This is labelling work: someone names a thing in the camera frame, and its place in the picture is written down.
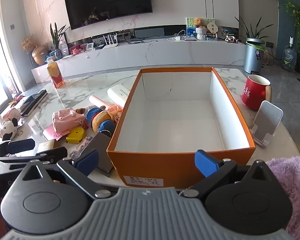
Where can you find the long-leaved potted plant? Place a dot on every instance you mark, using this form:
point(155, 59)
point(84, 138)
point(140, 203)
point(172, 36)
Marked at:
point(253, 32)

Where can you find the white router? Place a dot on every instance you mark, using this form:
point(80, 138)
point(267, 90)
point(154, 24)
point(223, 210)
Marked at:
point(110, 43)

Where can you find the silver tablet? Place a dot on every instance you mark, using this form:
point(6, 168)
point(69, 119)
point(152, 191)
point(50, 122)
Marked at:
point(190, 39)

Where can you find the black white toy vehicle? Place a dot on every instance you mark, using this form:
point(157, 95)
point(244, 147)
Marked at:
point(232, 39)

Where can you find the orange cardboard box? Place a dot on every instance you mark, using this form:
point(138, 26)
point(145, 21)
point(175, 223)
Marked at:
point(152, 165)

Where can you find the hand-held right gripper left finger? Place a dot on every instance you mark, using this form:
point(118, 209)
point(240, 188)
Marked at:
point(86, 158)

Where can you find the pink tube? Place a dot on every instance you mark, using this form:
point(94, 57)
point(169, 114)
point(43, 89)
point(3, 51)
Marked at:
point(97, 101)

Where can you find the yellow tape measure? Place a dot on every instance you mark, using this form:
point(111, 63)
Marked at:
point(76, 135)

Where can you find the green blue painting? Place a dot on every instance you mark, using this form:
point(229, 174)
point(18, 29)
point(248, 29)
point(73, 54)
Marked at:
point(190, 30)

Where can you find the pink cloth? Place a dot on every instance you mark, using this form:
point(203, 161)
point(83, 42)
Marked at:
point(65, 120)

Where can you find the bear doll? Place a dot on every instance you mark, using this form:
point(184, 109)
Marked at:
point(101, 118)

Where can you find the brown gift box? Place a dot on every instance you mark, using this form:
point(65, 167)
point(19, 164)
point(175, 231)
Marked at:
point(50, 144)

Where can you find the black television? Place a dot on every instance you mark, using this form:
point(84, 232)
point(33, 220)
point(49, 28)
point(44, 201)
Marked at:
point(107, 2)

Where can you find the dried flowers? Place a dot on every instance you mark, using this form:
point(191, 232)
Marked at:
point(27, 42)

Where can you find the white marble tv cabinet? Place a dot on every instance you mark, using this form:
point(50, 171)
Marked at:
point(165, 52)

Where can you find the white glasses case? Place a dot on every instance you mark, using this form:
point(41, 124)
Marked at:
point(118, 93)

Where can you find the golden vase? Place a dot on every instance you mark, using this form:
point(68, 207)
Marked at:
point(39, 55)

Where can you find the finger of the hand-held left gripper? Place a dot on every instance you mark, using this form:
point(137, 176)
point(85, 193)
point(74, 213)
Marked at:
point(43, 155)
point(21, 144)

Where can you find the brown teddy bear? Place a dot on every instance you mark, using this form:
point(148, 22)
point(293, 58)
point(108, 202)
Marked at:
point(199, 22)

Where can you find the person's right forearm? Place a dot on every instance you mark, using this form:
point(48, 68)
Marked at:
point(295, 185)

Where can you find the fan-shaped ornament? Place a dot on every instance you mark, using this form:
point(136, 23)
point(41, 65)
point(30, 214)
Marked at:
point(213, 28)

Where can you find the black white cow plush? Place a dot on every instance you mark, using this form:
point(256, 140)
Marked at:
point(8, 128)

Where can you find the patterned pouch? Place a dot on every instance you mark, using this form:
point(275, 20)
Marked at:
point(78, 147)

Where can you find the clear water jug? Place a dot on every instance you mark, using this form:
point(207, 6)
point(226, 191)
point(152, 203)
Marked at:
point(288, 58)

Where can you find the red mug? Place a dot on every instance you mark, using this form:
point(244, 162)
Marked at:
point(252, 95)

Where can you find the pink plush toy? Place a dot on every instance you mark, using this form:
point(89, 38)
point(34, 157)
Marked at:
point(11, 113)

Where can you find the amber tea bottle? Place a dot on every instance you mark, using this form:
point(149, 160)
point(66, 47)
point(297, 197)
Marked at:
point(55, 73)

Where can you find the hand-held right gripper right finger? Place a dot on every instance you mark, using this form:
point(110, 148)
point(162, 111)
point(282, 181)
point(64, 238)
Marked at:
point(206, 162)

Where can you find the grey trash can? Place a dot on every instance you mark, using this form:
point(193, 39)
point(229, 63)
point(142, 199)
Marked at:
point(251, 57)

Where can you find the red card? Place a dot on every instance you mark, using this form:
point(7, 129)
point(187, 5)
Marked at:
point(48, 132)

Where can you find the green leafy plant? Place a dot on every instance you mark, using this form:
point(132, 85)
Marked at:
point(56, 36)

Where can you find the white thermometer display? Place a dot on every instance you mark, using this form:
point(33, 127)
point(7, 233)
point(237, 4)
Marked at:
point(89, 47)

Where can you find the beige mini fan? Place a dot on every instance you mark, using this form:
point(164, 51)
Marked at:
point(265, 58)

